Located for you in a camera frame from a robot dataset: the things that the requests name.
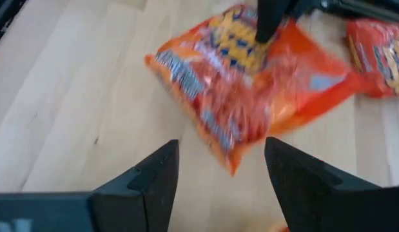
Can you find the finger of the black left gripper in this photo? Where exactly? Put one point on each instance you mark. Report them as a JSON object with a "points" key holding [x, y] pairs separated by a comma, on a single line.
{"points": [[270, 22]]}

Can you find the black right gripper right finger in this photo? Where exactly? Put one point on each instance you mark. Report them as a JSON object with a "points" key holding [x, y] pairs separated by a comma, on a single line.
{"points": [[315, 206]]}

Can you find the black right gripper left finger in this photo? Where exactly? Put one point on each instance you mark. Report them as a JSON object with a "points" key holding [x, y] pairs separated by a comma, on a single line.
{"points": [[131, 206]]}

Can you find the red noodle packet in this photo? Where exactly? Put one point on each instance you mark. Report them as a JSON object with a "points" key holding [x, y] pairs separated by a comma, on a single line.
{"points": [[250, 96], [379, 58]]}

